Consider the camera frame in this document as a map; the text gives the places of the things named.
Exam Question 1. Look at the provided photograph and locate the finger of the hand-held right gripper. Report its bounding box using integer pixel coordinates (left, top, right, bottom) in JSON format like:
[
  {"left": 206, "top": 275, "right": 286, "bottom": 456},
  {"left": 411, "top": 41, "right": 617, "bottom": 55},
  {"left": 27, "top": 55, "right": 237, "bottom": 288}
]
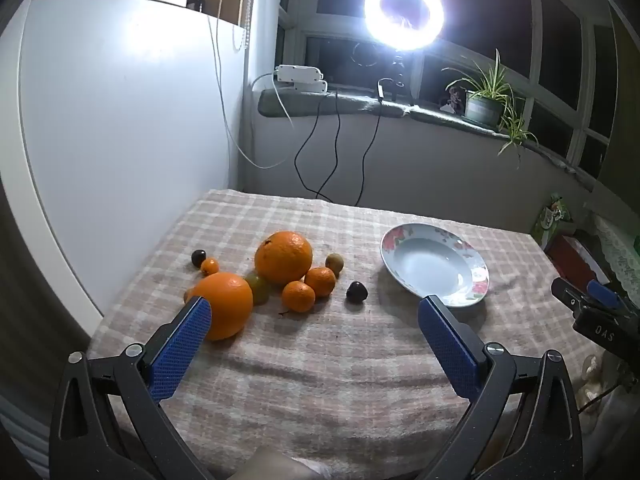
[
  {"left": 551, "top": 277, "right": 587, "bottom": 312},
  {"left": 587, "top": 280, "right": 628, "bottom": 311}
]

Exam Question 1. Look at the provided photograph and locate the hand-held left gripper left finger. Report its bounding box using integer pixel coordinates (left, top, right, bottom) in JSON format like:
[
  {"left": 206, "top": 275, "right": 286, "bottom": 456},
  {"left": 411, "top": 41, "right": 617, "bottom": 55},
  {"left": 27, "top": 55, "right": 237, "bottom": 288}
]
[{"left": 48, "top": 296, "right": 216, "bottom": 480}]

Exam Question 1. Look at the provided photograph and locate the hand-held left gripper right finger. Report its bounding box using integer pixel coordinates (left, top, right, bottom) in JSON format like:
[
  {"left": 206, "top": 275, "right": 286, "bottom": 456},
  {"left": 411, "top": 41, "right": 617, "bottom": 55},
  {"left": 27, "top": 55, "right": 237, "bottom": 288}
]
[{"left": 417, "top": 295, "right": 585, "bottom": 480}]

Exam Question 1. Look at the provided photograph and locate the large smooth orange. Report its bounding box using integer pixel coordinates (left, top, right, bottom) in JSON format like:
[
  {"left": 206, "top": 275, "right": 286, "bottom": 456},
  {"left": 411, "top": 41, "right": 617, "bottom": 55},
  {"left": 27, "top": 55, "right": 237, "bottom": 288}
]
[{"left": 192, "top": 272, "right": 254, "bottom": 342}]

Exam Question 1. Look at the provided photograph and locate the floral white plate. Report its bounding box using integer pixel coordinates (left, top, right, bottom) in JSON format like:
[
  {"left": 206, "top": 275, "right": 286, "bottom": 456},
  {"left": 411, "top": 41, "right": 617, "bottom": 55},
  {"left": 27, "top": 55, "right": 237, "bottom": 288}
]
[{"left": 380, "top": 223, "right": 490, "bottom": 308}]

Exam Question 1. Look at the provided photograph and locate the mandarin with stem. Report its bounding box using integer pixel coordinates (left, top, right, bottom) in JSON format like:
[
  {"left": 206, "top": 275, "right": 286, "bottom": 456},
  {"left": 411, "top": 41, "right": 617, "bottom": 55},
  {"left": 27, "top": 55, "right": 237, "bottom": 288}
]
[{"left": 281, "top": 280, "right": 317, "bottom": 314}]

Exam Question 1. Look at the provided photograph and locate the large orange with stem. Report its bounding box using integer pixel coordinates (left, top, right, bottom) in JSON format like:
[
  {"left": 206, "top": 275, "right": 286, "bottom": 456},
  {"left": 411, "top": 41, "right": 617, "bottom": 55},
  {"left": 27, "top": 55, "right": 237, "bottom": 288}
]
[{"left": 254, "top": 230, "right": 314, "bottom": 286}]

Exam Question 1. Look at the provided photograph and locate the stemless mandarin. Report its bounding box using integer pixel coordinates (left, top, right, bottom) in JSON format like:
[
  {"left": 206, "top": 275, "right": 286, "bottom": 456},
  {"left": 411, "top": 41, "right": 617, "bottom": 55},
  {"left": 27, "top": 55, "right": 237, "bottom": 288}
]
[{"left": 304, "top": 266, "right": 337, "bottom": 298}]

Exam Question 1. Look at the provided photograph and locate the person's right hand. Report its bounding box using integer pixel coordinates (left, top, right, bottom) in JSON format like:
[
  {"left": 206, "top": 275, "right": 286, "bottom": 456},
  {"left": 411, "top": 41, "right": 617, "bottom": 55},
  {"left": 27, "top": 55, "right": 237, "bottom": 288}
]
[{"left": 577, "top": 352, "right": 632, "bottom": 415}]

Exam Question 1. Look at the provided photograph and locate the red box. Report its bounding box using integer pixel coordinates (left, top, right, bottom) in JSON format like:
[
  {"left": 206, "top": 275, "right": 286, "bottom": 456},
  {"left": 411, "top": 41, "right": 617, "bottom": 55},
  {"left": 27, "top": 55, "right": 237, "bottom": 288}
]
[{"left": 545, "top": 232, "right": 611, "bottom": 291}]

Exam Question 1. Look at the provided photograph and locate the white lace cloth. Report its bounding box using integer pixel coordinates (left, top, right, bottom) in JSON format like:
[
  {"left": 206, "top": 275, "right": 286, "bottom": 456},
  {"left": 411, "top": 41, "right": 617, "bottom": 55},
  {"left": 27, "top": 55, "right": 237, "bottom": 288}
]
[{"left": 592, "top": 215, "right": 640, "bottom": 292}]

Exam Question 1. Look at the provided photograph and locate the green box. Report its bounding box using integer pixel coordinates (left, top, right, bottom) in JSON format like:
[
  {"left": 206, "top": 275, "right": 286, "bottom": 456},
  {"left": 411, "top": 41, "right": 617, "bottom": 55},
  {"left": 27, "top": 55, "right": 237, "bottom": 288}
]
[{"left": 530, "top": 194, "right": 572, "bottom": 247}]

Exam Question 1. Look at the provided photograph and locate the green grape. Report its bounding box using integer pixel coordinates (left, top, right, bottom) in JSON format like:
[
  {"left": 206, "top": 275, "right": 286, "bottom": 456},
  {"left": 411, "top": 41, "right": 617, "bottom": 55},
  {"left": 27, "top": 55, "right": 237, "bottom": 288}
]
[{"left": 244, "top": 272, "right": 271, "bottom": 306}]

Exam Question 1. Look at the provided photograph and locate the checked beige blanket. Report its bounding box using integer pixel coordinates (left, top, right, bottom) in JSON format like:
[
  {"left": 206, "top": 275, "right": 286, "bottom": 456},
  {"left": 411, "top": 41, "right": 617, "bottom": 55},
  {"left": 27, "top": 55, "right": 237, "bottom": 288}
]
[{"left": 87, "top": 189, "right": 601, "bottom": 480}]

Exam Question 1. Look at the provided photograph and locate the person's beige clothing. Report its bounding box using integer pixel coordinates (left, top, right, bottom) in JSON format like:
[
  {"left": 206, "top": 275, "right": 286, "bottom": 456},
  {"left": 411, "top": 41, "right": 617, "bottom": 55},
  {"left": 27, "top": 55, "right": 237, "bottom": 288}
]
[{"left": 235, "top": 452, "right": 346, "bottom": 480}]

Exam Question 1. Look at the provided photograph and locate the white ribbed panel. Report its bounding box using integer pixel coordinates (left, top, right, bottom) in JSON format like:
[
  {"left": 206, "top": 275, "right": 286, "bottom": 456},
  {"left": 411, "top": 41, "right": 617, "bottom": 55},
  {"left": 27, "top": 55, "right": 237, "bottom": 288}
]
[{"left": 0, "top": 400, "right": 51, "bottom": 467}]

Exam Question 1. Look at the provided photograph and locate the potted spider plant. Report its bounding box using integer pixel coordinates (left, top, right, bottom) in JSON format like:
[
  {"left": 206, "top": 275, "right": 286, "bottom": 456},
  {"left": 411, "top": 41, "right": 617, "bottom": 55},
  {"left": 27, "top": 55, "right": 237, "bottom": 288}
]
[{"left": 442, "top": 50, "right": 540, "bottom": 168}]

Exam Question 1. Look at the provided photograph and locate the white cabinet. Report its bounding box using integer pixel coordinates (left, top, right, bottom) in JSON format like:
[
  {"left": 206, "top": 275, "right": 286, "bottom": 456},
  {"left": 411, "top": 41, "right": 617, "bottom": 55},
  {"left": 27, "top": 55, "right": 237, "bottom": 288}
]
[{"left": 0, "top": 0, "right": 251, "bottom": 333}]

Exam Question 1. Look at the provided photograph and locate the small figurine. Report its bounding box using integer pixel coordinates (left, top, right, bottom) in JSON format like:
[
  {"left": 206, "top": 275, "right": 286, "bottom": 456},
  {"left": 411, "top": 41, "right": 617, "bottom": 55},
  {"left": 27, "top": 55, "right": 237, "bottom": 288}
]
[{"left": 440, "top": 86, "right": 467, "bottom": 113}]

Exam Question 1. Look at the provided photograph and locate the grey-green sill pad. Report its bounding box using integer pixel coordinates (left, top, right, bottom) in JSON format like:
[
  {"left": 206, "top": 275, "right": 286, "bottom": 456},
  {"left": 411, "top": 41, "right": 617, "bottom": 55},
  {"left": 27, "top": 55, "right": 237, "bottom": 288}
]
[{"left": 257, "top": 87, "right": 542, "bottom": 150}]

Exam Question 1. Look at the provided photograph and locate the white power strip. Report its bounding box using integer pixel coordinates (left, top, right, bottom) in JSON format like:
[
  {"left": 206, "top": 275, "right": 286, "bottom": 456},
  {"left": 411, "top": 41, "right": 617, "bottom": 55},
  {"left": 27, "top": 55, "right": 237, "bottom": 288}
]
[{"left": 274, "top": 64, "right": 329, "bottom": 94}]

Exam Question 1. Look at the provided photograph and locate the straight black cable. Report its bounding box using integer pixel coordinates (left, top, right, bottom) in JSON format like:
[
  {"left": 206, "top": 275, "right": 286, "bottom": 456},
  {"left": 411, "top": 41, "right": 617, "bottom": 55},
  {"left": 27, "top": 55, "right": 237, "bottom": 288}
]
[{"left": 356, "top": 95, "right": 384, "bottom": 207}]

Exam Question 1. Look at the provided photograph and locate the looping black cable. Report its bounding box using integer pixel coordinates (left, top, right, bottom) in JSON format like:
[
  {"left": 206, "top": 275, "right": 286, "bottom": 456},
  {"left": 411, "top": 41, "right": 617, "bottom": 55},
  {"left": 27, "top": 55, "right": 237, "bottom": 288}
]
[{"left": 294, "top": 91, "right": 342, "bottom": 204}]

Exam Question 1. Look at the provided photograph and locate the long white cable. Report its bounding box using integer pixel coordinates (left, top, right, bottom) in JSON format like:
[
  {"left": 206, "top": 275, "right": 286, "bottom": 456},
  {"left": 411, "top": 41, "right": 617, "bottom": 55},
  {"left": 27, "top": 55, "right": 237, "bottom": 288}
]
[{"left": 206, "top": 0, "right": 294, "bottom": 170}]

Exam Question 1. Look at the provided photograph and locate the white window frame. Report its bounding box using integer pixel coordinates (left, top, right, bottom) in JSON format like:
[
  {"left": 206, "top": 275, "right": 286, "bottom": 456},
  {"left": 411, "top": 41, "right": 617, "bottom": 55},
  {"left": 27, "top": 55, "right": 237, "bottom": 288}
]
[{"left": 277, "top": 0, "right": 623, "bottom": 181}]

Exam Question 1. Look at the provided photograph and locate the ring light with stand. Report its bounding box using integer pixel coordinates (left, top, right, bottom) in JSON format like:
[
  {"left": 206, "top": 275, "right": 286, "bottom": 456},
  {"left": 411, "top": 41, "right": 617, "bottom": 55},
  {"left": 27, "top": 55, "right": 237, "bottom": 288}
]
[{"left": 363, "top": 0, "right": 445, "bottom": 107}]

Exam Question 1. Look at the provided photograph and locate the white bead chain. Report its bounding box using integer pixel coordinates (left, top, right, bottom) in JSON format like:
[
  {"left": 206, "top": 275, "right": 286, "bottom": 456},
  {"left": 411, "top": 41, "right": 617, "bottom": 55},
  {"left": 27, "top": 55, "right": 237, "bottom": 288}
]
[{"left": 239, "top": 0, "right": 251, "bottom": 52}]

